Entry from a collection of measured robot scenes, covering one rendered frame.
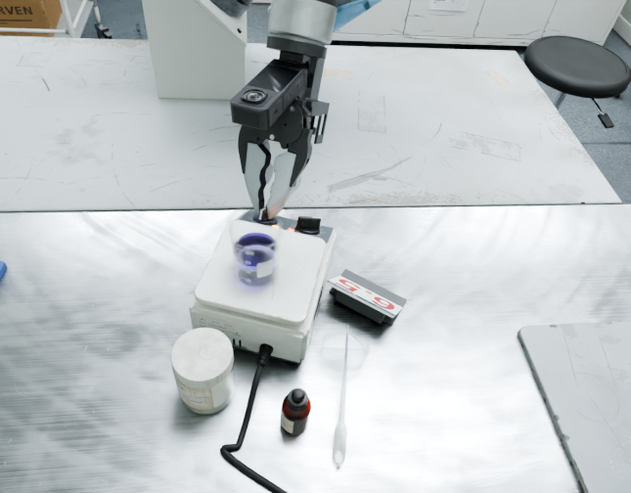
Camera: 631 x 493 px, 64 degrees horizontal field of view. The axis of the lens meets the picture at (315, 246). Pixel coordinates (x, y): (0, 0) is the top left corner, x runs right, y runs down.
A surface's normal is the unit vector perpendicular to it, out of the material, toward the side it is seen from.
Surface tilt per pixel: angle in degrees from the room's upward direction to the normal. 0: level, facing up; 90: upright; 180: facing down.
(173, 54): 90
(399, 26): 90
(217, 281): 0
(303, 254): 0
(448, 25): 90
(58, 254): 0
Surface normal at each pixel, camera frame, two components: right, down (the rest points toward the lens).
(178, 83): 0.09, 0.76
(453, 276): 0.08, -0.66
